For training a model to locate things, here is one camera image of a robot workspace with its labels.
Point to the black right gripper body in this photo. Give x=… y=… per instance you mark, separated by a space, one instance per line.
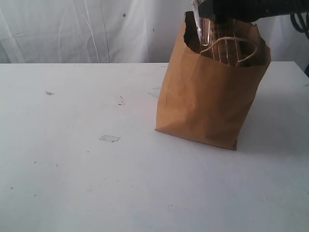
x=249 y=10

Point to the spaghetti packet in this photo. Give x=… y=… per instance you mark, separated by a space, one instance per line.
x=216 y=38

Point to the large brown paper bag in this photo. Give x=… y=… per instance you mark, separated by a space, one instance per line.
x=204 y=100

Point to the torn white paper scrap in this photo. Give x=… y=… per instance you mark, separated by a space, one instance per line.
x=120 y=101

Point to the clear tape patch on table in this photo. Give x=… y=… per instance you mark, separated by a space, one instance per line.
x=109 y=138

